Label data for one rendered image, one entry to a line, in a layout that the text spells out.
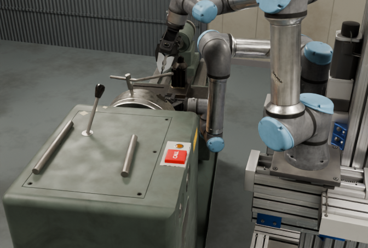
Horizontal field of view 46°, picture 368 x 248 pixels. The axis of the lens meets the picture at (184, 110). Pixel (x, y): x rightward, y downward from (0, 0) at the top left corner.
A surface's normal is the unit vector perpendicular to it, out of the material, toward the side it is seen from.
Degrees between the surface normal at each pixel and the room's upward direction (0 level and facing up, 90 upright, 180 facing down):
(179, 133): 0
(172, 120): 0
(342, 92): 90
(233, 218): 0
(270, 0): 82
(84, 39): 90
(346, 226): 90
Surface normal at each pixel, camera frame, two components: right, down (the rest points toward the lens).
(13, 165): 0.00, -0.88
